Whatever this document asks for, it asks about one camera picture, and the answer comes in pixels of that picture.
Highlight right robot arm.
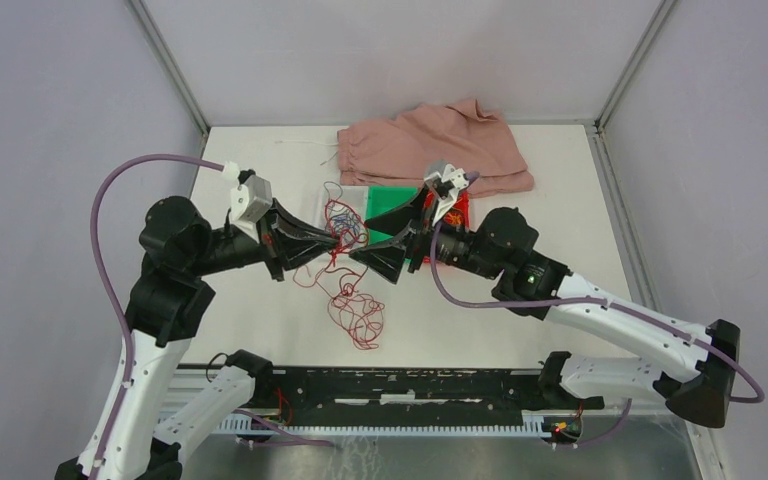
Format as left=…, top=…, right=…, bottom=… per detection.
left=351, top=194, right=741, bottom=428

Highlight pink cloth shorts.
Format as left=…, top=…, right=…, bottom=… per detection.
left=336, top=99, right=535, bottom=198

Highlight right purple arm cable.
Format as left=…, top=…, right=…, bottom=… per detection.
left=428, top=170, right=766, bottom=452

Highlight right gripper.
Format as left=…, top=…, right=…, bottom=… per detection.
left=350, top=182, right=503, bottom=283

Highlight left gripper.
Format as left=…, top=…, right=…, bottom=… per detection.
left=190, top=194, right=343, bottom=278

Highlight white drawstring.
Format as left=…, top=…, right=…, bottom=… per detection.
left=274, top=139, right=338, bottom=166

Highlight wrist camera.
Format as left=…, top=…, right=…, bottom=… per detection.
left=423, top=160, right=473, bottom=226
left=227, top=174, right=273, bottom=241

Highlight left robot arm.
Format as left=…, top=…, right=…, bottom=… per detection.
left=55, top=196, right=337, bottom=479

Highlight white plastic bin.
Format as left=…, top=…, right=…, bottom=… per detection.
left=314, top=181, right=369, bottom=263

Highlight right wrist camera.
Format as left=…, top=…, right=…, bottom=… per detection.
left=423, top=160, right=473, bottom=226

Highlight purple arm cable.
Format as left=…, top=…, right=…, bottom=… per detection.
left=428, top=170, right=766, bottom=452
left=85, top=154, right=332, bottom=480

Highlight white cable duct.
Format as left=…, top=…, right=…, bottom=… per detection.
left=213, top=414, right=551, bottom=439

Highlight red cable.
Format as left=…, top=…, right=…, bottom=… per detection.
left=291, top=198, right=385, bottom=351

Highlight red plastic bin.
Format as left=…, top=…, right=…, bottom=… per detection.
left=423, top=191, right=470, bottom=264

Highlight green plastic bin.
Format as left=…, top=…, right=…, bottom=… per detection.
left=350, top=187, right=421, bottom=274

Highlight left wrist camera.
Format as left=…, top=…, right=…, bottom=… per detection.
left=227, top=174, right=273, bottom=241

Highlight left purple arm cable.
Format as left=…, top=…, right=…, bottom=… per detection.
left=85, top=154, right=332, bottom=480

